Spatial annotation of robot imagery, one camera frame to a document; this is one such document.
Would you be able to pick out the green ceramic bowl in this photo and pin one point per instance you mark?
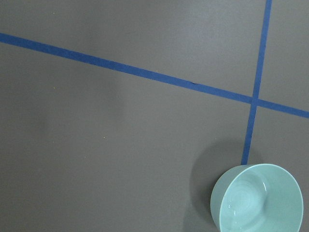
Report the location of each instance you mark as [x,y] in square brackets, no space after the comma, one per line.
[257,198]

